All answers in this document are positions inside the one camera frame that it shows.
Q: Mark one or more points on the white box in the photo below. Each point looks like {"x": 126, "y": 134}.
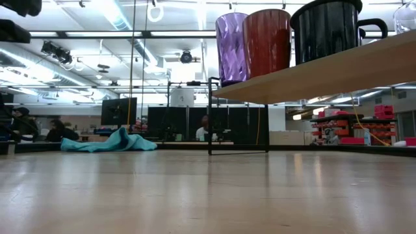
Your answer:
{"x": 182, "y": 97}

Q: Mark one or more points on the blue spray bottle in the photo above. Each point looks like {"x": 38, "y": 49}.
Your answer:
{"x": 367, "y": 138}

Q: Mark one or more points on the purple plastic tumbler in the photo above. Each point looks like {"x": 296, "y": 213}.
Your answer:
{"x": 231, "y": 48}

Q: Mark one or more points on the red mug white inside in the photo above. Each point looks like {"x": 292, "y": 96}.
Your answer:
{"x": 268, "y": 45}

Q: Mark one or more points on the person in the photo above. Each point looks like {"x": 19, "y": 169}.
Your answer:
{"x": 61, "y": 133}
{"x": 24, "y": 125}
{"x": 202, "y": 133}

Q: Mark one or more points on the black enamel mug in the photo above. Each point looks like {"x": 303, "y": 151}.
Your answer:
{"x": 325, "y": 35}

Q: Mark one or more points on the round black ceiling camera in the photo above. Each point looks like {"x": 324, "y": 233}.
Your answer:
{"x": 186, "y": 57}

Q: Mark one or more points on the beige cabinet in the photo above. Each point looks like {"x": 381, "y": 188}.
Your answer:
{"x": 287, "y": 138}

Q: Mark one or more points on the blue cloth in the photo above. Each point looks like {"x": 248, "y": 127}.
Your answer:
{"x": 110, "y": 143}

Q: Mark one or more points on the wooden shelf black metal legs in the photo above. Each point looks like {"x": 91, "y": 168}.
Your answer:
{"x": 325, "y": 76}

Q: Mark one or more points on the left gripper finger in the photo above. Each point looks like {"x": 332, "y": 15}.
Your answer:
{"x": 19, "y": 6}
{"x": 13, "y": 32}

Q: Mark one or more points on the storage rack grey orange bins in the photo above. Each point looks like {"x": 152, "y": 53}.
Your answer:
{"x": 334, "y": 131}

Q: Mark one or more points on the black monitor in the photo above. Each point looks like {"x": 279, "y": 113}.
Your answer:
{"x": 118, "y": 112}

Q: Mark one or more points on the clear glass cup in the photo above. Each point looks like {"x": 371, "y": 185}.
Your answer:
{"x": 406, "y": 19}

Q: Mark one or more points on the red bin rack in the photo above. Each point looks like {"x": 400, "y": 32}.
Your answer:
{"x": 383, "y": 112}

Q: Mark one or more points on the black metal table frame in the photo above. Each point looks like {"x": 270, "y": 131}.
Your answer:
{"x": 325, "y": 149}

